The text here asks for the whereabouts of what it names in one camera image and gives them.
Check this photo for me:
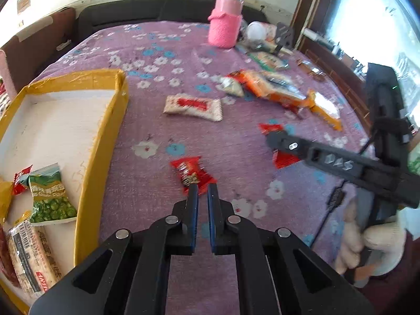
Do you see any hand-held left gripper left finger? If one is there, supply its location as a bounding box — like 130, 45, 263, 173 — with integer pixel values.
29, 183, 200, 315

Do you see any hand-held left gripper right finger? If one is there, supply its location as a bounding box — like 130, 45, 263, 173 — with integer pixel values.
207, 183, 376, 315

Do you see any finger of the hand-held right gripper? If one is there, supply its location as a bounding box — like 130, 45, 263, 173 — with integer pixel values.
265, 130, 365, 185

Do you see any red candy packet with pig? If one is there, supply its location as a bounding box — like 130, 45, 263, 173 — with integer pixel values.
170, 156, 218, 195

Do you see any large orange cracker package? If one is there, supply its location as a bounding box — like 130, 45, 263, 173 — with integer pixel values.
307, 88, 343, 132

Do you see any orange-edged cracker pack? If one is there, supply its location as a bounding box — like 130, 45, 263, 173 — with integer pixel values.
243, 69, 307, 110

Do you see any white red-label rice cracker packet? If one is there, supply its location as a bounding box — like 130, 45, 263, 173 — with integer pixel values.
163, 94, 224, 123

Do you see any yellow cardboard box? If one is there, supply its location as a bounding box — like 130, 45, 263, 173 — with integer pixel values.
0, 68, 129, 312

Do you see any green peas packet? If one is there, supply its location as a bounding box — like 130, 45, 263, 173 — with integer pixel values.
19, 163, 78, 226

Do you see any yellow-edged cracker pack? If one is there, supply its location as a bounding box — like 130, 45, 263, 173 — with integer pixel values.
5, 215, 63, 299

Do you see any red and silver candy packet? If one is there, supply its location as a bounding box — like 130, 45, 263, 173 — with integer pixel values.
11, 166, 33, 196

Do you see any person's right hand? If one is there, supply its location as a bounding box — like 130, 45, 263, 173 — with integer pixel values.
335, 200, 407, 278

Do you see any purple floral tablecloth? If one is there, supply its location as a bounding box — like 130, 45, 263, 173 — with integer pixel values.
29, 20, 378, 315

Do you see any brown wrapped packet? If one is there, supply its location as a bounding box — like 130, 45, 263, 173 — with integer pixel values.
297, 60, 327, 81

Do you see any round cracker packet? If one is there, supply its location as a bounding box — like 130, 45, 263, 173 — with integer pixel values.
248, 51, 289, 71

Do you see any white and orange snack packet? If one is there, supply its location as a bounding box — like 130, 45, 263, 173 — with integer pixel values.
218, 70, 246, 97

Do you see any black phone stand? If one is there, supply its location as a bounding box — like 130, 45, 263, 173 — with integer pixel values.
274, 22, 295, 55

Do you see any white cup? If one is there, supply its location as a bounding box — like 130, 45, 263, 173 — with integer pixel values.
246, 21, 268, 41

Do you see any pink thermos with knitted sleeve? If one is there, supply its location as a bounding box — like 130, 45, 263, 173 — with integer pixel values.
208, 0, 244, 49

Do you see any yellow packet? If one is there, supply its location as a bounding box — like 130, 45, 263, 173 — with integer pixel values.
0, 177, 14, 224

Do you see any dark red packet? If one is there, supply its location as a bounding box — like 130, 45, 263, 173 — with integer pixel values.
0, 226, 20, 286

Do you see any black sofa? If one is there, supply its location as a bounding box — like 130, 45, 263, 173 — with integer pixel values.
77, 0, 273, 36

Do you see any black cable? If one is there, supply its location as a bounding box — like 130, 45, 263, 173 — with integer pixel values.
310, 184, 345, 250

